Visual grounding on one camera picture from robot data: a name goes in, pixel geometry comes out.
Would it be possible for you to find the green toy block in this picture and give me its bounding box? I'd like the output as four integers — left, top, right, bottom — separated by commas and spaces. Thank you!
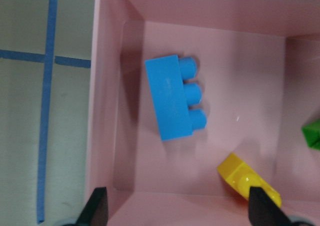
301, 120, 320, 150

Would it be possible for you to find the blue toy block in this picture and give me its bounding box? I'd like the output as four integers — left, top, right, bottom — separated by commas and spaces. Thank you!
145, 55, 207, 141

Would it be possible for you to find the yellow toy block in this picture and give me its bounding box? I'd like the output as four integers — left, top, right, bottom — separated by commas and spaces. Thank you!
217, 153, 282, 207

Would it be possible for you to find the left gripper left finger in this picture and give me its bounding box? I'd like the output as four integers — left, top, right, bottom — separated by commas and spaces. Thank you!
75, 187, 109, 226

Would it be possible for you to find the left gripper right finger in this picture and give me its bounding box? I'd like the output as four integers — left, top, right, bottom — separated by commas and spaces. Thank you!
248, 186, 294, 226

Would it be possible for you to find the pink plastic box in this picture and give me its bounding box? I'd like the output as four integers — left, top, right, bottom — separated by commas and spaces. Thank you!
85, 0, 320, 225

